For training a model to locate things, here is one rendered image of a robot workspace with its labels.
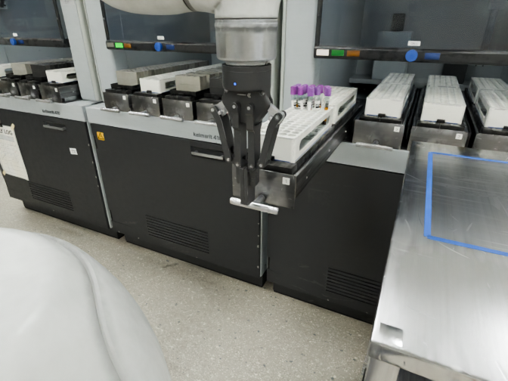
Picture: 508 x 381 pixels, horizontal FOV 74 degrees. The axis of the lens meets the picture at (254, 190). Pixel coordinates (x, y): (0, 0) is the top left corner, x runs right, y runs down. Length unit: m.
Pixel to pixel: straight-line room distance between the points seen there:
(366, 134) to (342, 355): 0.78
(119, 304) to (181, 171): 1.24
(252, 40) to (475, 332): 0.41
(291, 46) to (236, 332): 1.04
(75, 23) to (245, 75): 1.30
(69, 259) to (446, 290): 0.34
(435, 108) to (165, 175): 1.00
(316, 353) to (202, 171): 0.78
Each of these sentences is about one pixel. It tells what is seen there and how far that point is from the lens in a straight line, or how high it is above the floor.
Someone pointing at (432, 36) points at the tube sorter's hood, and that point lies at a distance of 1.08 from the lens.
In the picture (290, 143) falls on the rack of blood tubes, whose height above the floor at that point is 0.86.
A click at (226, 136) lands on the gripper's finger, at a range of 0.58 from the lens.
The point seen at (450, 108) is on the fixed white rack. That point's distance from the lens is 1.06.
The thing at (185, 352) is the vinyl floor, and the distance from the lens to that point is 1.37.
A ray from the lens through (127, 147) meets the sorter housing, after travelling 1.55.
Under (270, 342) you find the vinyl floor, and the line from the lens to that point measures 1.37.
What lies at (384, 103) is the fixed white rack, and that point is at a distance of 1.06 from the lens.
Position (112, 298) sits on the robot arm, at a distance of 0.17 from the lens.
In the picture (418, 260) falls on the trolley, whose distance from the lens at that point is 0.43.
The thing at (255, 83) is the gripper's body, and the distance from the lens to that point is 0.51.
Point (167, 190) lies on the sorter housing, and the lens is 1.49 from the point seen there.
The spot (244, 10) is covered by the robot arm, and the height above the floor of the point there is 1.07.
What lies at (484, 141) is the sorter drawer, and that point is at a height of 0.79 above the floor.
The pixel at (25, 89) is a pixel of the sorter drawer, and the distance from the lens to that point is 1.98.
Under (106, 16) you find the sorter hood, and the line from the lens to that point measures 1.59.
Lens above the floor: 1.06
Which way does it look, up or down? 26 degrees down
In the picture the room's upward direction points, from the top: straight up
